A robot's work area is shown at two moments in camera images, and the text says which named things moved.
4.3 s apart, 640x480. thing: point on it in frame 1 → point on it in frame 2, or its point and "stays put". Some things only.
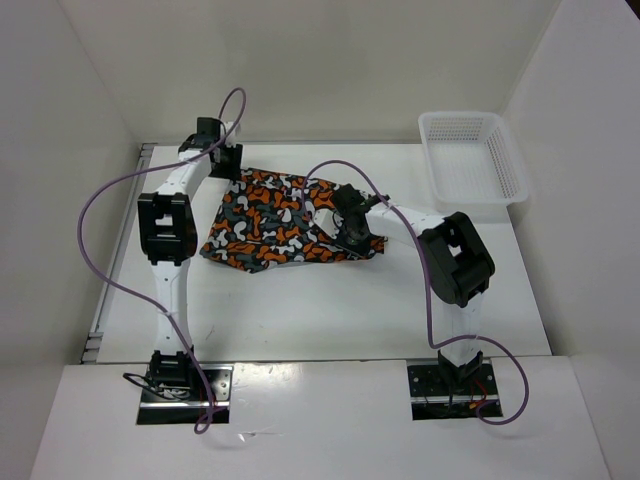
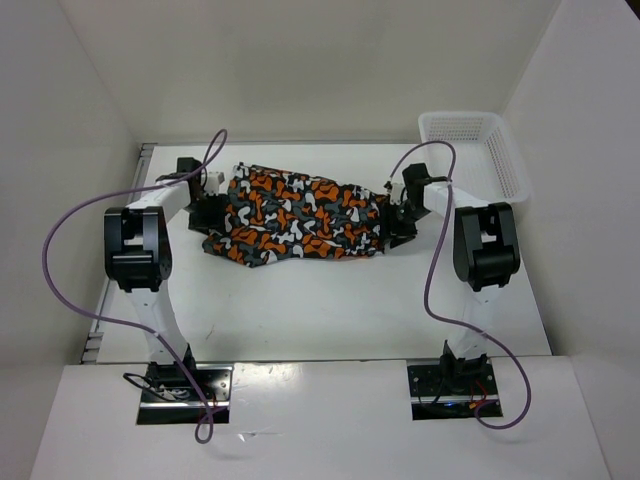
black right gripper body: (356, 243) → (402, 218)
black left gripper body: (230, 162) → (208, 213)
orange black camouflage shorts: (263, 219) stays put
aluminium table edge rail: (93, 346) stays put
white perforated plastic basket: (473, 161) stays put
